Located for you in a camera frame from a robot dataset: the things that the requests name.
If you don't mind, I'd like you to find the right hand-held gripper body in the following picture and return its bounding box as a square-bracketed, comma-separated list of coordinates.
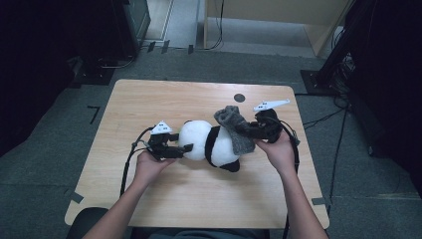
[253, 99, 291, 144]

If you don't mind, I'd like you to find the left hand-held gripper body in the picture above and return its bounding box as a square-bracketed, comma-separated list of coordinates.
[147, 120, 173, 161]

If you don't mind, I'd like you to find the grey fuzzy sock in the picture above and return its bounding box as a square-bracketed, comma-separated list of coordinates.
[213, 105, 257, 156]

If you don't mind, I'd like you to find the panda plush toy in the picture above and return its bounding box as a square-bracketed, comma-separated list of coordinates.
[177, 119, 242, 173]

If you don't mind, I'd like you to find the person's left hand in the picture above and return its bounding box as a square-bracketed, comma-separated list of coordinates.
[133, 151, 177, 189]

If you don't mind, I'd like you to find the person's right hand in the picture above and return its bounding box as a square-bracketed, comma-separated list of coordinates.
[254, 130, 299, 176]

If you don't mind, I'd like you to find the black angled floor tape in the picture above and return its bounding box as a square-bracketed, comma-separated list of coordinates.
[87, 105, 102, 125]

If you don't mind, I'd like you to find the person's dark clothing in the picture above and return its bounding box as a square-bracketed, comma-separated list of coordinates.
[129, 227, 271, 239]

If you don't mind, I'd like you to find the grey tape strip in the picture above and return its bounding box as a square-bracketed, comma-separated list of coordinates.
[311, 196, 332, 207]
[64, 188, 85, 204]

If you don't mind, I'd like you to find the black flat stand base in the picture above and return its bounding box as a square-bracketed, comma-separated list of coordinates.
[68, 56, 134, 89]

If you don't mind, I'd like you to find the light wooden cabinet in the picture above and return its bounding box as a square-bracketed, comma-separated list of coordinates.
[202, 0, 352, 58]

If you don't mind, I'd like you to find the dark monitor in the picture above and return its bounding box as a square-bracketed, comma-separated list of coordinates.
[110, 0, 152, 59]

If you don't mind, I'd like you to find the dark curtain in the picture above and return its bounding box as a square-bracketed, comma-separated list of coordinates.
[0, 0, 115, 157]

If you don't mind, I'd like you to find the right hand-held gripper black cable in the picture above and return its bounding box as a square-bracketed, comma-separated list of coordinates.
[278, 119, 302, 239]

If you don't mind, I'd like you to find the hand-held gripper black cable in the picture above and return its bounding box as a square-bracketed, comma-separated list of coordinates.
[119, 126, 155, 197]
[278, 119, 302, 239]

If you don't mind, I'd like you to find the left hand-held gripper black cable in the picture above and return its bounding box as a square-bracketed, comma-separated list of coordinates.
[119, 126, 155, 197]

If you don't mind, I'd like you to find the short black floor cable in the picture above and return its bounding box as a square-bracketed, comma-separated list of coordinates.
[303, 108, 346, 130]

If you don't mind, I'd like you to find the black stand with post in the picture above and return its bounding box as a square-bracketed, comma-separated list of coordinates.
[300, 0, 361, 98]

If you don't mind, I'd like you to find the long black floor cable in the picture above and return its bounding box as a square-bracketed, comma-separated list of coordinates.
[327, 106, 349, 207]

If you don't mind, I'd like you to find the tangle of wires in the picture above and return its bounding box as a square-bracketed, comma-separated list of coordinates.
[331, 53, 356, 98]

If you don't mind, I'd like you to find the black hanging cable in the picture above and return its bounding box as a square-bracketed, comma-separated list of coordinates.
[203, 0, 226, 51]

